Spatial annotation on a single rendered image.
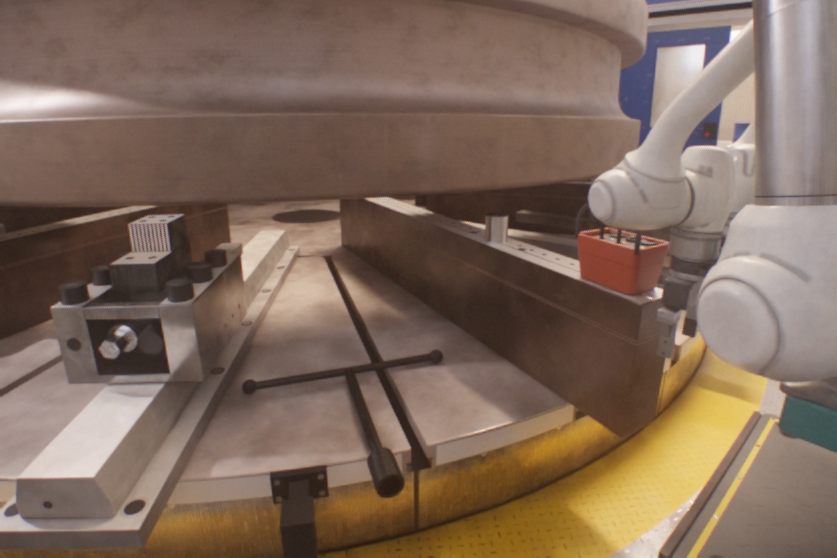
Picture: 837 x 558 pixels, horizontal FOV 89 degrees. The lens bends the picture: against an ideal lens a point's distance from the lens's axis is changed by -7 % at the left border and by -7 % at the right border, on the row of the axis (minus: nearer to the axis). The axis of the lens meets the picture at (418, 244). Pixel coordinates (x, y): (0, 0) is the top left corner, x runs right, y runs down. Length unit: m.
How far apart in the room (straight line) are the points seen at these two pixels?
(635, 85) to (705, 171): 5.77
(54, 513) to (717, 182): 1.39
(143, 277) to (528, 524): 1.25
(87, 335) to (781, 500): 1.64
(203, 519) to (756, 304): 1.24
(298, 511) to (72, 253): 1.70
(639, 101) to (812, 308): 6.13
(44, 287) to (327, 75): 1.50
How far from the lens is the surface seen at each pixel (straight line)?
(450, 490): 1.41
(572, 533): 1.52
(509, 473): 1.49
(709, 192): 0.93
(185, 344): 1.27
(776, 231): 0.62
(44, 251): 2.37
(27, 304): 2.36
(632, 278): 1.20
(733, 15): 6.42
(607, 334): 1.27
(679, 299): 0.97
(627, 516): 1.61
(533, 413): 1.38
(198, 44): 1.66
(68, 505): 1.17
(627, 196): 0.80
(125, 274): 1.35
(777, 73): 0.66
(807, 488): 1.39
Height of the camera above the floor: 1.09
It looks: 15 degrees down
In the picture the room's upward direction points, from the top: straight up
